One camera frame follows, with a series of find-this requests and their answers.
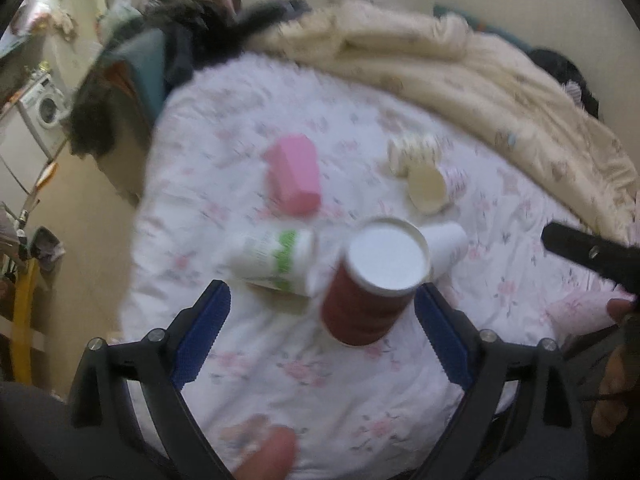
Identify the red ribbed paper cup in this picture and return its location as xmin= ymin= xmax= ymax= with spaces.
xmin=320 ymin=218 xmax=431 ymax=347

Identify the plain white paper cup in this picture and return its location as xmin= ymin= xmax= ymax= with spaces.
xmin=419 ymin=222 xmax=469 ymax=282

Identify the pink patterned paper cup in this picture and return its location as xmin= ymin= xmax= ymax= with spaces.
xmin=407 ymin=165 xmax=468 ymax=214

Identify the yellow cartoon paper cup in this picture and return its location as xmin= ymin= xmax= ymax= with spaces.
xmin=387 ymin=133 xmax=442 ymax=177

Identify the green printed paper cup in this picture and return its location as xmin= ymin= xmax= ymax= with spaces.
xmin=228 ymin=228 xmax=317 ymax=297

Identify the person's right hand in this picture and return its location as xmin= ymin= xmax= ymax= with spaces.
xmin=591 ymin=299 xmax=634 ymax=437

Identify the person's left hand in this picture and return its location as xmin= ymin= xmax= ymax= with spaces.
xmin=233 ymin=426 xmax=297 ymax=480

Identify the cream bear blanket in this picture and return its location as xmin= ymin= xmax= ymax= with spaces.
xmin=248 ymin=0 xmax=639 ymax=242

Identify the white floral bed sheet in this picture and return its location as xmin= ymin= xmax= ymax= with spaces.
xmin=120 ymin=53 xmax=618 ymax=479

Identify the white washing machine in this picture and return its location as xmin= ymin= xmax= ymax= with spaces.
xmin=17 ymin=74 xmax=70 ymax=160

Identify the teal cushion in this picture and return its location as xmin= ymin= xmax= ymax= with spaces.
xmin=94 ymin=20 xmax=166 ymax=127

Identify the dark clothes pile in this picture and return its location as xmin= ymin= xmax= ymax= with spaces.
xmin=139 ymin=0 xmax=312 ymax=82

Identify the yellow wooden crib rail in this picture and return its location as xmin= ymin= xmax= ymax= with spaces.
xmin=1 ymin=259 xmax=46 ymax=386

